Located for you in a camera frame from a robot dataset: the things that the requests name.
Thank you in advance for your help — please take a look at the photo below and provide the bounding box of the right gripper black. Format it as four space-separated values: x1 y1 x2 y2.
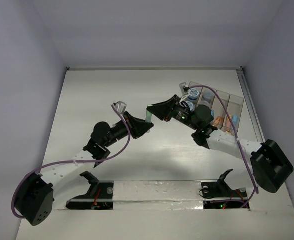
146 95 199 131

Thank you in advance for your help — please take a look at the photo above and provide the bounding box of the green marker pen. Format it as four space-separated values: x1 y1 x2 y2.
145 111 152 123

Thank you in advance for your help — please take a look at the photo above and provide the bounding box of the blue lid round jar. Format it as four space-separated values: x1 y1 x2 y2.
185 101 194 112
187 88 200 102

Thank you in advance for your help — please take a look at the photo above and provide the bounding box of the orange marker pen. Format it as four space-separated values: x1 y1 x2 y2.
225 115 232 132

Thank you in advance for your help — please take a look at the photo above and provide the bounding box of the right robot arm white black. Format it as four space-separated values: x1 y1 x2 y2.
147 95 294 193

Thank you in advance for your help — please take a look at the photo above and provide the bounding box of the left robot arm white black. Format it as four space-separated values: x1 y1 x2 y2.
11 110 154 226

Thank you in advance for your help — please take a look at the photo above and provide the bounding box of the clear four-compartment organizer tray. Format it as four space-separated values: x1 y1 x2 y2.
185 81 244 136

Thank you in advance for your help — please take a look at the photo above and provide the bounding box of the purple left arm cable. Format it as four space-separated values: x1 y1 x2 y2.
11 103 132 218

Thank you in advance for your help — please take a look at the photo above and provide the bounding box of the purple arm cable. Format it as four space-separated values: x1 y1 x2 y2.
184 86 259 210
11 103 132 218

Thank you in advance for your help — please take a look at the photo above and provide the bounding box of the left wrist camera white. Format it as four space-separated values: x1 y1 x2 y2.
111 101 127 115

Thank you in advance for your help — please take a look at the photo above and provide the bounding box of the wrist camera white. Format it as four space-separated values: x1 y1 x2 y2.
111 101 127 115
179 82 190 103

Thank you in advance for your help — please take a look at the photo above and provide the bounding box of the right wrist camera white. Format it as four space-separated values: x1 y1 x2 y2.
179 82 190 103

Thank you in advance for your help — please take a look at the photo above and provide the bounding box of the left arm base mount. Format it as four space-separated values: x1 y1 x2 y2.
66 171 114 211

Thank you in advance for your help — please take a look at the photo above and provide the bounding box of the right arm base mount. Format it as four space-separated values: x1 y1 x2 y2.
198 169 248 210

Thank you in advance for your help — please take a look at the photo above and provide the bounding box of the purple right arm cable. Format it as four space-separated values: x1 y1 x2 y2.
184 86 259 210

